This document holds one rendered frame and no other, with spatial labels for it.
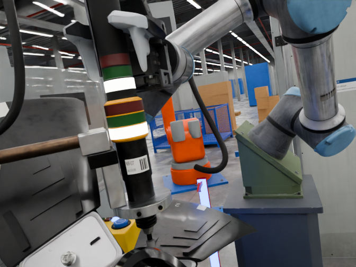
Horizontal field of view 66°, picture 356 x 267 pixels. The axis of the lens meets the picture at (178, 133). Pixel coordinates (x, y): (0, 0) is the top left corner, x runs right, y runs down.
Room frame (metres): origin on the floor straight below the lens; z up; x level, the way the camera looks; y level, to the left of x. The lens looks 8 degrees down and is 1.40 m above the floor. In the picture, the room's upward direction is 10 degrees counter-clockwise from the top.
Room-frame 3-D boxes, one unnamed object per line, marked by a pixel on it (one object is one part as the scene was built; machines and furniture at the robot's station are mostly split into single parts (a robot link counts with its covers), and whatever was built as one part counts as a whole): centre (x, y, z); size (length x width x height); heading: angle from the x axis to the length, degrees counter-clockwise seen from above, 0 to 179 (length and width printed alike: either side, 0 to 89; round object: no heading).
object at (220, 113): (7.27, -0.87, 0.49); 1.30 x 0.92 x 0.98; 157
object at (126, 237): (0.74, 0.24, 1.02); 0.16 x 0.10 x 0.11; 74
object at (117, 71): (0.31, 0.06, 1.43); 0.03 x 0.03 x 0.01
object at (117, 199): (0.31, 0.06, 1.32); 0.09 x 0.07 x 0.10; 109
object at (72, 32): (0.32, 0.08, 1.46); 0.09 x 0.03 x 0.06; 154
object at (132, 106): (0.31, 0.06, 1.39); 0.04 x 0.04 x 0.01
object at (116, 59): (0.31, 0.06, 1.44); 0.03 x 0.03 x 0.01
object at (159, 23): (0.35, 0.02, 1.48); 0.09 x 0.05 x 0.02; 175
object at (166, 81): (0.42, 0.03, 1.45); 0.12 x 0.08 x 0.09; 164
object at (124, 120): (0.31, 0.06, 1.38); 0.04 x 0.04 x 0.01
